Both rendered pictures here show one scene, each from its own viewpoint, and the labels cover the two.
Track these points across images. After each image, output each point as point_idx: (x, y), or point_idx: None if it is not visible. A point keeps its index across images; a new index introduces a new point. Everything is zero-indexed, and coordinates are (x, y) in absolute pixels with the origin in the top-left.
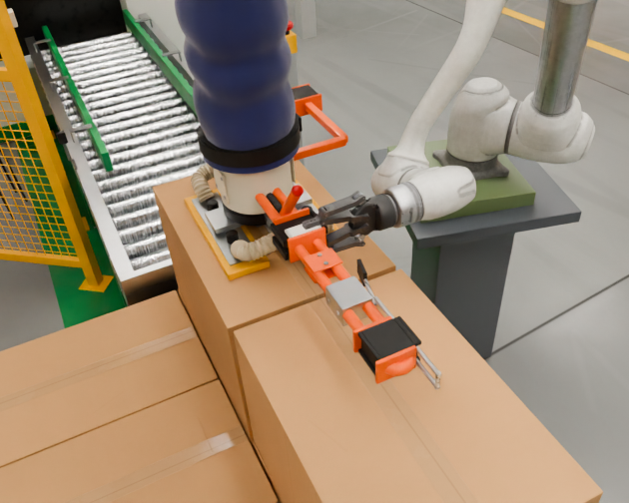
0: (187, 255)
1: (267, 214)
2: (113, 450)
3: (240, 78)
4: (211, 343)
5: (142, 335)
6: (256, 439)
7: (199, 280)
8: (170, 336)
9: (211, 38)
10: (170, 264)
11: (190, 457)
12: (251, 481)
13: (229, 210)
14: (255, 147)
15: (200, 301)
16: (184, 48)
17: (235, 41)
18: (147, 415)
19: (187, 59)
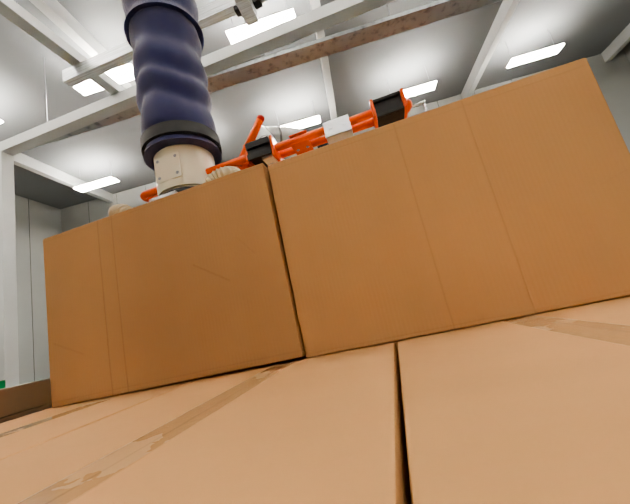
0: (149, 207)
1: (227, 163)
2: (85, 440)
3: (195, 80)
4: (182, 318)
5: (12, 427)
6: (314, 324)
7: (182, 201)
8: (73, 409)
9: (177, 51)
10: (26, 383)
11: (252, 382)
12: (349, 353)
13: (178, 188)
14: (207, 125)
15: (167, 257)
16: (143, 70)
17: (192, 59)
18: (119, 414)
19: (150, 69)
